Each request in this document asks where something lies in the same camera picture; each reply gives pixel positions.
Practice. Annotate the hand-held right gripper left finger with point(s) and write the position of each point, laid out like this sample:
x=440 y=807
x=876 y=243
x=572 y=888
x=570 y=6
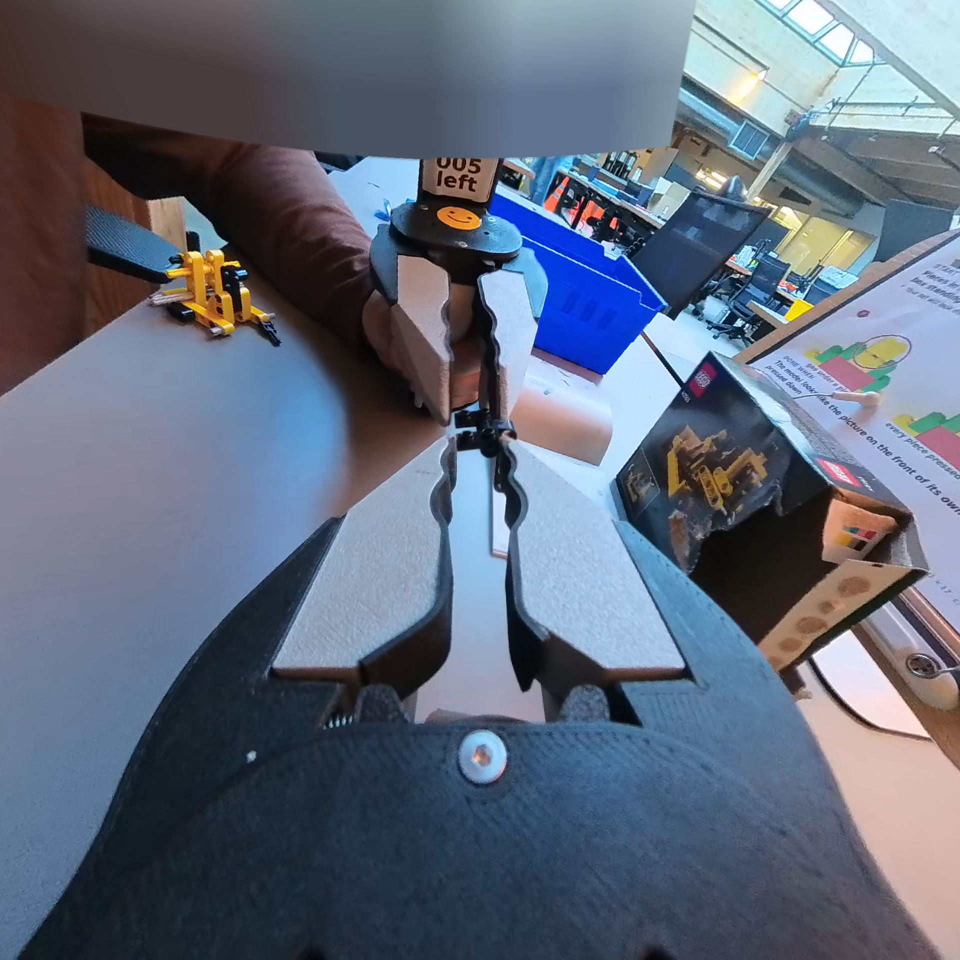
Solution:
x=367 y=592

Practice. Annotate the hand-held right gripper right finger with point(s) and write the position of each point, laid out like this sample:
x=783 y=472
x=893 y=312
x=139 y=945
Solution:
x=585 y=592

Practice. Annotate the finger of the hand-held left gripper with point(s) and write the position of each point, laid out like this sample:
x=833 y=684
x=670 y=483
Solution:
x=510 y=330
x=420 y=315

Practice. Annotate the black lego beam assembly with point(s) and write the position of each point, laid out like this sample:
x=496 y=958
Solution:
x=480 y=439

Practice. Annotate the person's left forearm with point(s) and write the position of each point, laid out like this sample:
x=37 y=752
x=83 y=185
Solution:
x=285 y=217

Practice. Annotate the white lego instruction booklet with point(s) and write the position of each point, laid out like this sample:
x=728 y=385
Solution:
x=500 y=532

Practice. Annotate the dark lego set box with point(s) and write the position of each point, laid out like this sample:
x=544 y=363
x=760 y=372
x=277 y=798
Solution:
x=735 y=480

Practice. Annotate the yellow lego model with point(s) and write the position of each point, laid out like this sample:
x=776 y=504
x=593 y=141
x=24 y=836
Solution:
x=210 y=296

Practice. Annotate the person's left hand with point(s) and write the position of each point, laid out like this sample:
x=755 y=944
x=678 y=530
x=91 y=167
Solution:
x=465 y=352

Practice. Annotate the blue plastic bin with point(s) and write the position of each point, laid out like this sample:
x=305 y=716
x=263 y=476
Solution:
x=585 y=292

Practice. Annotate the white poster pin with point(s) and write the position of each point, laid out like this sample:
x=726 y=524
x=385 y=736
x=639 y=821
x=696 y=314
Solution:
x=859 y=397

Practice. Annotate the white poster clamp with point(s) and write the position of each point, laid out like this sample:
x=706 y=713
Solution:
x=930 y=667

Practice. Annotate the printed instruction poster board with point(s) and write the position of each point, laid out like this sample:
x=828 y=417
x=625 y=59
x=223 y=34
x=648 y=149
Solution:
x=900 y=337

